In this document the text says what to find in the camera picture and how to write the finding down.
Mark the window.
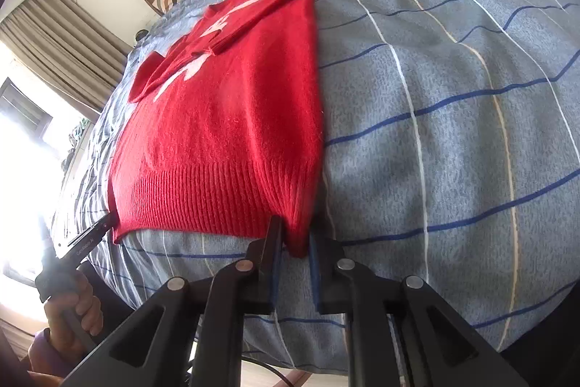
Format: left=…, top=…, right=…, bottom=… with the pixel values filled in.
left=1, top=78, right=52, bottom=141

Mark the red knit sweater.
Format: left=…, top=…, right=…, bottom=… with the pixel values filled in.
left=108, top=0, right=323, bottom=257

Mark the purple sleeve forearm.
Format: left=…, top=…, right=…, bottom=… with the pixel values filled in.
left=29, top=328, right=74, bottom=378

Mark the person left hand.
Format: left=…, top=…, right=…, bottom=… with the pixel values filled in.
left=43, top=270, right=103, bottom=365

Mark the small round speaker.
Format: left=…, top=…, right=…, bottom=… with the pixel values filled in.
left=135, top=29, right=148, bottom=42

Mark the black cable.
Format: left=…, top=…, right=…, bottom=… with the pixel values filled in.
left=240, top=351, right=298, bottom=387

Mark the beige curtain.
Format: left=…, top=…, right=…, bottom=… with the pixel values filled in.
left=1, top=0, right=131, bottom=122

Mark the blue plaid duvet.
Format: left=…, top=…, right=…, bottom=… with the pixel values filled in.
left=52, top=0, right=579, bottom=385

